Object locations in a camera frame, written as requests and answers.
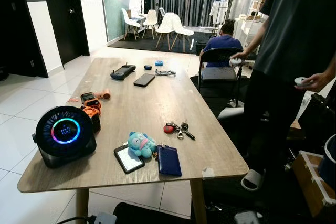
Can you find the black bag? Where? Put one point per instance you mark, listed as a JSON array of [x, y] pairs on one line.
[[317, 121]]

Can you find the blue bucket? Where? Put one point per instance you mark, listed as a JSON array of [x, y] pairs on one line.
[[329, 166]]

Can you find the standing person black clothes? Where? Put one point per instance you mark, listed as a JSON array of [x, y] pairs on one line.
[[296, 30]]

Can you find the white side table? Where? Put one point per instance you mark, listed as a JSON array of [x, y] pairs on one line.
[[247, 30]]

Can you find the black folding chair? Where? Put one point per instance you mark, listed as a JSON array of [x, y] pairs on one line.
[[218, 73]]

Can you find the seated person blue shirt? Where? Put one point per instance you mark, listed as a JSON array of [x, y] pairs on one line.
[[223, 41]]

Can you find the white hanging shirt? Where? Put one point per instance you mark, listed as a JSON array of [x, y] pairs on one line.
[[219, 10]]

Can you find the metal clothes rack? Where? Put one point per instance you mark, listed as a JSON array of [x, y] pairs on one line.
[[206, 3]]

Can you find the key bunch with red fob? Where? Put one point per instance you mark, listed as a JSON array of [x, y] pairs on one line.
[[169, 128]]

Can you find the white shell chair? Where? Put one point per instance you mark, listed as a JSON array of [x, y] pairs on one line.
[[181, 27], [151, 18], [128, 19], [165, 24]]

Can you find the light wooden table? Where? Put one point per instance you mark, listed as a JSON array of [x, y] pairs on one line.
[[157, 108]]

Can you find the small blue round puck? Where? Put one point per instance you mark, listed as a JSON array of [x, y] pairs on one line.
[[159, 63]]

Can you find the small dark round object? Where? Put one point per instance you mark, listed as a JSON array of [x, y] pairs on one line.
[[147, 67]]

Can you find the black smartphone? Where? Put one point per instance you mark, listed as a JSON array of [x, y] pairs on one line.
[[144, 80]]

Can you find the black rug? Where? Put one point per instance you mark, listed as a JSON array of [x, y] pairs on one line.
[[144, 44]]

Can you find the blue plush toy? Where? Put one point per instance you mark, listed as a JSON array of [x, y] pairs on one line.
[[140, 144]]

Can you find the black handheld game console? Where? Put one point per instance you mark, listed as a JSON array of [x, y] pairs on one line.
[[123, 72]]

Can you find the black card holder white card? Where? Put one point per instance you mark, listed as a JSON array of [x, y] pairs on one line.
[[128, 159]]

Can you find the black floor mat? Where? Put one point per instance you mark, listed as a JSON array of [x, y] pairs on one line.
[[152, 216]]

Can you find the small orange black device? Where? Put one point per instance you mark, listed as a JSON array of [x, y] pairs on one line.
[[90, 99], [92, 118]]

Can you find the small pink tag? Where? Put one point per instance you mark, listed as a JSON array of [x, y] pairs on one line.
[[73, 100]]

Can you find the round black rgb fan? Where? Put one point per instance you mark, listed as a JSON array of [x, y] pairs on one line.
[[64, 137]]

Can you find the wide black door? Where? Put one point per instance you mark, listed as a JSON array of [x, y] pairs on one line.
[[18, 24]]

